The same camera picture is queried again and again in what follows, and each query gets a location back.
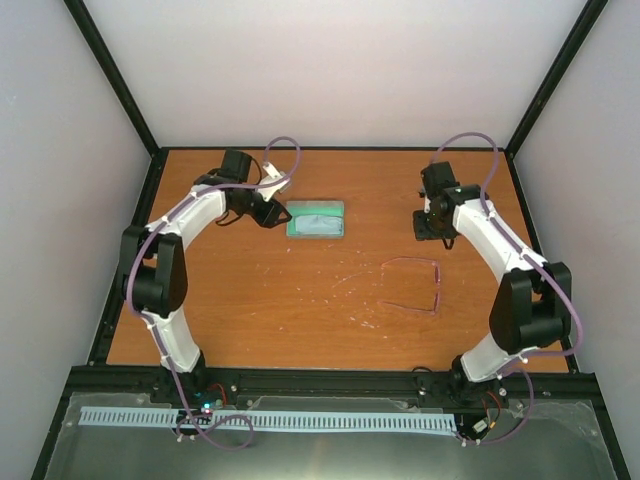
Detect grey felt glasses case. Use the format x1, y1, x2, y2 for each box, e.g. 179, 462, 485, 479
286, 200, 345, 239

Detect pink transparent sunglasses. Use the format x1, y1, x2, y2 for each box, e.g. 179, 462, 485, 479
377, 256, 442, 316

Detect light blue cleaning cloth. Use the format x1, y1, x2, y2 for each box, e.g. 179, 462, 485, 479
292, 214, 344, 237

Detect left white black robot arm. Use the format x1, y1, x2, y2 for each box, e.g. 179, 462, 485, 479
116, 150, 293, 403

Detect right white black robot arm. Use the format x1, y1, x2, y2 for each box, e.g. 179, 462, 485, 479
413, 162, 572, 404

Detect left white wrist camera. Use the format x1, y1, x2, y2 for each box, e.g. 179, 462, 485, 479
258, 162, 291, 201

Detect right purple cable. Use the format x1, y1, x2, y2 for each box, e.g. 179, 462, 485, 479
432, 131, 586, 446

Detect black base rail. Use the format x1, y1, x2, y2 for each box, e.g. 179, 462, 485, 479
64, 365, 599, 405

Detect black aluminium frame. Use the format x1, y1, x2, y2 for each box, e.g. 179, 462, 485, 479
32, 1, 630, 479

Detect metal base plate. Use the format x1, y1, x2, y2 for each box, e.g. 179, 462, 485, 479
48, 394, 615, 479

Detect light blue slotted cable duct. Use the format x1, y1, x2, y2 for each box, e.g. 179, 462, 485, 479
78, 406, 457, 436

